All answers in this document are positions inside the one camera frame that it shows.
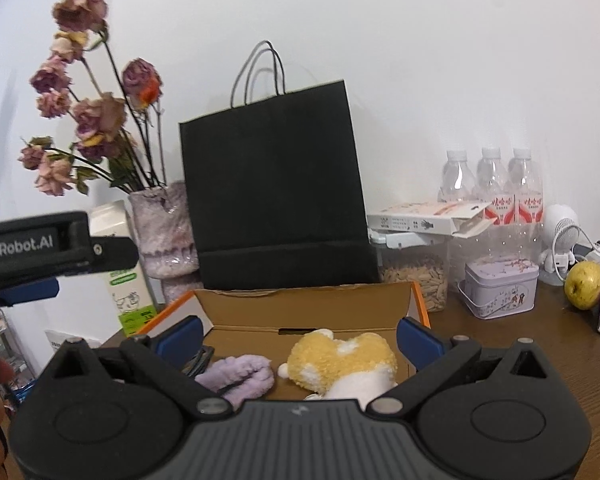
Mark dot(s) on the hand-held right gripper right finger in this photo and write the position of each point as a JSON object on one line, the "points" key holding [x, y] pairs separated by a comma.
{"points": [[416, 341]]}

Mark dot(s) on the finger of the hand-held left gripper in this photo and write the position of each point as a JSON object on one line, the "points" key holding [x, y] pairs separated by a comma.
{"points": [[30, 292], [112, 255]]}

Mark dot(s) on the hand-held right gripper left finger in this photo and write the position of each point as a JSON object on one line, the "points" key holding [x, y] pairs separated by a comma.
{"points": [[182, 337]]}

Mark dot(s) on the yellow white plush toy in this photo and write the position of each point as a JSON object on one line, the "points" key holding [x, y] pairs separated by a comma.
{"points": [[340, 360]]}

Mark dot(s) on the red cardboard box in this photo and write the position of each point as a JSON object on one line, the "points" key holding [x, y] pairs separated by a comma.
{"points": [[305, 307]]}

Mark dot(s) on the white green milk carton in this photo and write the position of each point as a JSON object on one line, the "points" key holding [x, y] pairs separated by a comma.
{"points": [[125, 300]]}

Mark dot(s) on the mottled purple white vase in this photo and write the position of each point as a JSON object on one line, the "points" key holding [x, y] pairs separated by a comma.
{"points": [[162, 230]]}

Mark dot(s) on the clear jar of seeds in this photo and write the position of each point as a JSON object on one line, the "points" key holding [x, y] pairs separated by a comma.
{"points": [[420, 275]]}

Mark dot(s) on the pale printed tin box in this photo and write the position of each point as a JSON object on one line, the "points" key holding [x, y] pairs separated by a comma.
{"points": [[500, 287]]}

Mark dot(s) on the flat white carton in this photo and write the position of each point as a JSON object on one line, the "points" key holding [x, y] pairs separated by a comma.
{"points": [[415, 220]]}

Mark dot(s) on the dried pink rose bouquet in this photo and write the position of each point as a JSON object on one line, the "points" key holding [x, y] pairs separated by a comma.
{"points": [[90, 115]]}

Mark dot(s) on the clear water bottle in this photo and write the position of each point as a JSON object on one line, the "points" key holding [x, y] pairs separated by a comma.
{"points": [[455, 180], [495, 185], [527, 185]]}

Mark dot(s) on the black paper bag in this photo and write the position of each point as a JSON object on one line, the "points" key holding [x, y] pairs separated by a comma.
{"points": [[275, 185]]}

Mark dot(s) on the yellow-green apple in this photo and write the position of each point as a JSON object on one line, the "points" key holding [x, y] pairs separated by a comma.
{"points": [[585, 285]]}

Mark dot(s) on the white robot-shaped gadget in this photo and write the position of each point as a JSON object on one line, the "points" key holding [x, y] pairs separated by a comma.
{"points": [[560, 230]]}

